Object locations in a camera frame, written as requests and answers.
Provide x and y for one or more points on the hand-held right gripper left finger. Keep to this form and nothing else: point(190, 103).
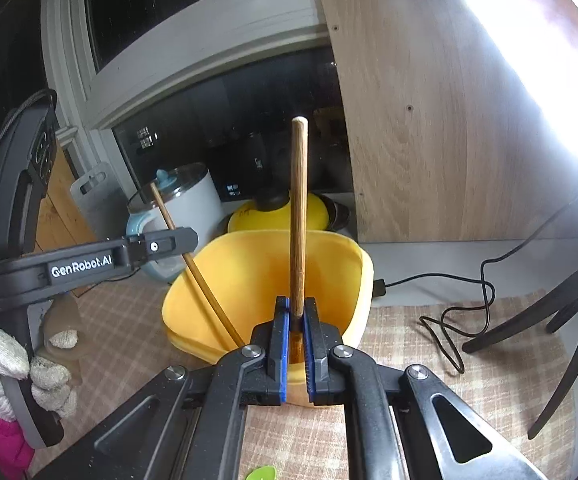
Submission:
point(281, 355)

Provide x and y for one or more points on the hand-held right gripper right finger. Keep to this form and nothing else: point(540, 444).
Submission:
point(311, 355)

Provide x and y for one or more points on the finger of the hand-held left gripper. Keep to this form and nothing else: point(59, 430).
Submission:
point(169, 242)

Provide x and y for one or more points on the thin wooden chopstick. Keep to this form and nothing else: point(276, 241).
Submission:
point(204, 285)

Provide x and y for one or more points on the yellow plastic utensil container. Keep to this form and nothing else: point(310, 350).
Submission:
point(249, 270)

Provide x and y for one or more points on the green plastic spoon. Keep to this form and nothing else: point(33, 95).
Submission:
point(261, 474)

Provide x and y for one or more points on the thick wooden chopstick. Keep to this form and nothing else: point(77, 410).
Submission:
point(298, 210)

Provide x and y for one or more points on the blue white electric cooker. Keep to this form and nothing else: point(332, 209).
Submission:
point(189, 200)

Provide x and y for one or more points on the pine wood board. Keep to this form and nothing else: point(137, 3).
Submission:
point(64, 210)

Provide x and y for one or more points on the grey plastic cutting board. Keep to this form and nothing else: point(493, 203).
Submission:
point(99, 205)

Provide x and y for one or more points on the beige checked tablecloth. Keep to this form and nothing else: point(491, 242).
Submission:
point(134, 330)

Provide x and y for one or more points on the black power adapter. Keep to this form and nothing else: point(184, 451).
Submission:
point(380, 288)

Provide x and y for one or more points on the yellow lid with black knob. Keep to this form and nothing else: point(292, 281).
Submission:
point(309, 215)

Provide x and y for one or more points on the dark metal bowl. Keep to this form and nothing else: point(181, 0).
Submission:
point(340, 215)

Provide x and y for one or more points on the oak wood panel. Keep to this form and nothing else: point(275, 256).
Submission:
point(444, 135)

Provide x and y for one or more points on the black tripod stand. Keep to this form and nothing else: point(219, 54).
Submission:
point(569, 290)

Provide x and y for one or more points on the white window frame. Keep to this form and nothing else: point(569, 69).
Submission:
point(69, 60)

